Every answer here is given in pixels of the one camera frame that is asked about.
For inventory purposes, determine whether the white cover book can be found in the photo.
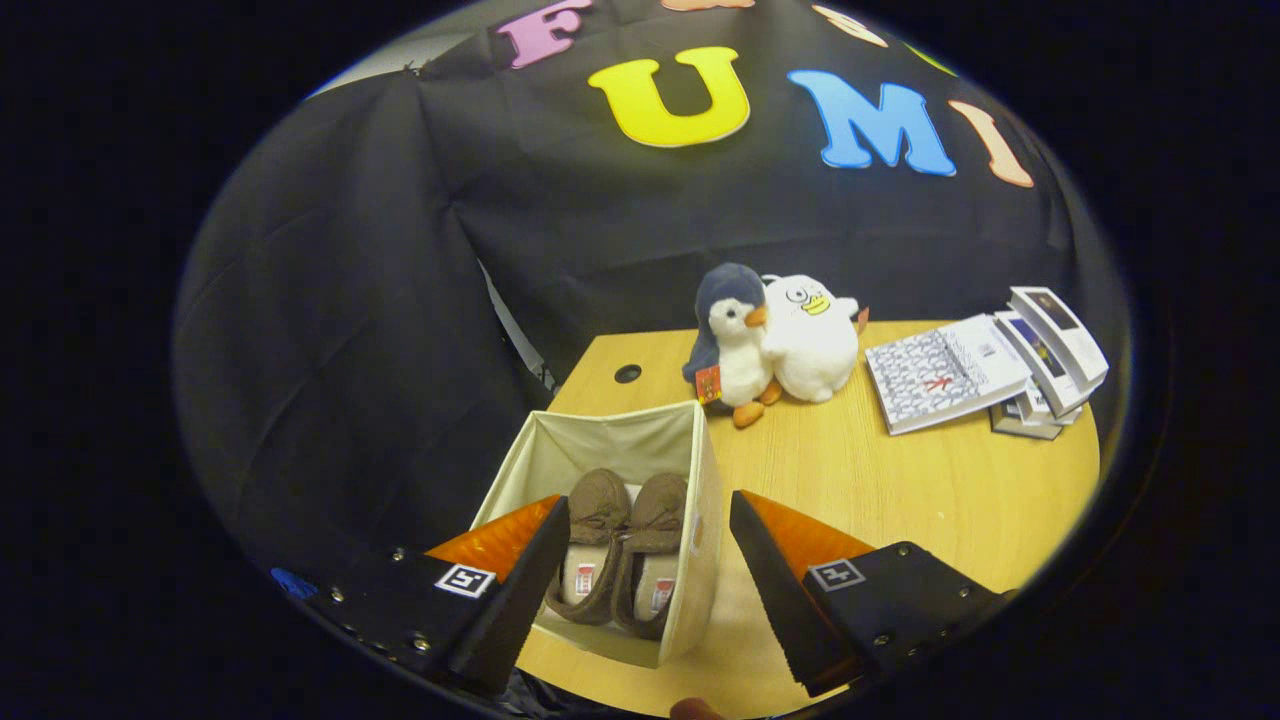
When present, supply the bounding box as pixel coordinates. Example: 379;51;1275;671
1008;286;1110;394

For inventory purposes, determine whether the grey white penguin plush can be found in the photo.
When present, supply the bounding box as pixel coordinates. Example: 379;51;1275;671
682;262;787;430

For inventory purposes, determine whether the dark cover book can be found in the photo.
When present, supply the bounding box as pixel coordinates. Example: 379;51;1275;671
989;400;1064;442

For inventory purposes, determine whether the black backdrop cloth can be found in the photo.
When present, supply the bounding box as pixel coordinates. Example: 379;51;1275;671
172;0;1131;593

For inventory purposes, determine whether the beige fabric storage box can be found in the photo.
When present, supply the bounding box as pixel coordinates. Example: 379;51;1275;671
468;400;727;670

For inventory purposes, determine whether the brown fuzzy shoe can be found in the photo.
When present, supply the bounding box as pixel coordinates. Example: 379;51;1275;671
544;468;632;627
611;472;691;642

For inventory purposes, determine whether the white duck plush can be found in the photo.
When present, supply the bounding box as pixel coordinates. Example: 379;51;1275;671
760;274;870;405

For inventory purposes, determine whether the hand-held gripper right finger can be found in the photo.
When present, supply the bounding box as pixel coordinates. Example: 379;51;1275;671
728;490;1011;699

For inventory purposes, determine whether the white book with barcode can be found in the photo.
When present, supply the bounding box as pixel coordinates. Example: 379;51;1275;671
1012;385;1083;427

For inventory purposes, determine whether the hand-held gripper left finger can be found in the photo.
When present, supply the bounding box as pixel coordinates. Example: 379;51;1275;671
300;495;571;699

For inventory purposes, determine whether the white book with blue picture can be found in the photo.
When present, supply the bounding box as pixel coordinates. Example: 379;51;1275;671
992;310;1087;420

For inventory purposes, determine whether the patterned cover book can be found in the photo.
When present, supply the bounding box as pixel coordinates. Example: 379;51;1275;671
864;314;1032;437

